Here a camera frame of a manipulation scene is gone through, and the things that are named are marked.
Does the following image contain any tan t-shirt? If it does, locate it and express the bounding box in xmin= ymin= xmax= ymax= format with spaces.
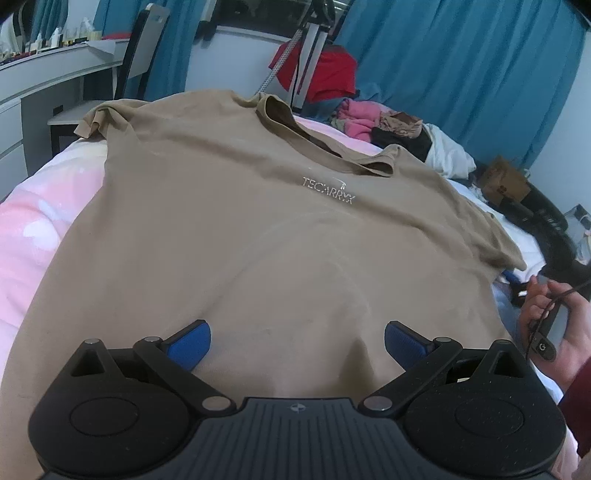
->
xmin=11 ymin=90 xmax=528 ymax=464

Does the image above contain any pink garment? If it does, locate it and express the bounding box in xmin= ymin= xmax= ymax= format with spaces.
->
xmin=333 ymin=99 xmax=393 ymax=144

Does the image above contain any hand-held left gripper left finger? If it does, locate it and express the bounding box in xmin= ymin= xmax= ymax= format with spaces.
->
xmin=68 ymin=319 xmax=234 ymax=412

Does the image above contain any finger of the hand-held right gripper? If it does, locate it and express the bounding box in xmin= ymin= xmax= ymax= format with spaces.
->
xmin=502 ymin=270 xmax=528 ymax=297

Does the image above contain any person's right hand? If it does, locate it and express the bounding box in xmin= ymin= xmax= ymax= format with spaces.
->
xmin=518 ymin=276 xmax=591 ymax=385

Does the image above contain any person's right forearm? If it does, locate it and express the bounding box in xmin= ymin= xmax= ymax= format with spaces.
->
xmin=556 ymin=353 xmax=591 ymax=464

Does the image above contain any black bag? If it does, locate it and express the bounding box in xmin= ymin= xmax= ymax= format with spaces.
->
xmin=468 ymin=159 xmax=591 ymax=282

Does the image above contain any brown garment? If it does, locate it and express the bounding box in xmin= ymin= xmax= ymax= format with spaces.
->
xmin=379 ymin=112 xmax=424 ymax=139

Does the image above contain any metal stand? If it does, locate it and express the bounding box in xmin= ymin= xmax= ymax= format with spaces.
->
xmin=252 ymin=0 xmax=345 ymax=114

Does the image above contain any white cloth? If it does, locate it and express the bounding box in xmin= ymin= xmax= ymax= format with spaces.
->
xmin=424 ymin=124 xmax=477 ymax=178

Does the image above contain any white desk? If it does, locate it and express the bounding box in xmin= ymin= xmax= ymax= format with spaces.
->
xmin=0 ymin=34 xmax=132 ymax=178

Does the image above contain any cardboard box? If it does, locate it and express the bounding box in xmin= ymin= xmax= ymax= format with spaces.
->
xmin=478 ymin=156 xmax=531 ymax=206

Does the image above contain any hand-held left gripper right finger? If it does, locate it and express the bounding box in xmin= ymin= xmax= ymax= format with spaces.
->
xmin=362 ymin=320 xmax=529 ymax=412

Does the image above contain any blue curtain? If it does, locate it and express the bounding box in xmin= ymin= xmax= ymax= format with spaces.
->
xmin=32 ymin=0 xmax=222 ymax=100
xmin=330 ymin=0 xmax=588 ymax=172

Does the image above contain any red garment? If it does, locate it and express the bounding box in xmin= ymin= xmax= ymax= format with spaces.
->
xmin=269 ymin=44 xmax=360 ymax=103

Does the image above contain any black garment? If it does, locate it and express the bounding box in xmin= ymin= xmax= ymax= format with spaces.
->
xmin=370 ymin=126 xmax=435 ymax=163

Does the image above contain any black handheld device with cable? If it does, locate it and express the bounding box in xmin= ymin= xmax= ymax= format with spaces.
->
xmin=524 ymin=282 xmax=591 ymax=361

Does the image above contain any black chair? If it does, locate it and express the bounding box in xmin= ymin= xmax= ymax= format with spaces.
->
xmin=47 ymin=4 xmax=172 ymax=155

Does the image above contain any row of small bottles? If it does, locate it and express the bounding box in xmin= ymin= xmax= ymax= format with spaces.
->
xmin=0 ymin=17 xmax=105 ymax=63

